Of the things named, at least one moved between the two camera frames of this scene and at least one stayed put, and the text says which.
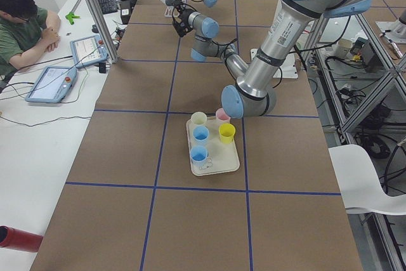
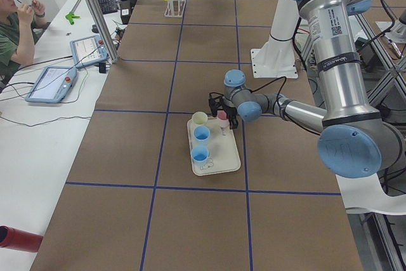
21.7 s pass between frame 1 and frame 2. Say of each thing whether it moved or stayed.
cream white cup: stayed
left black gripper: moved
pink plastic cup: stayed
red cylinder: stayed
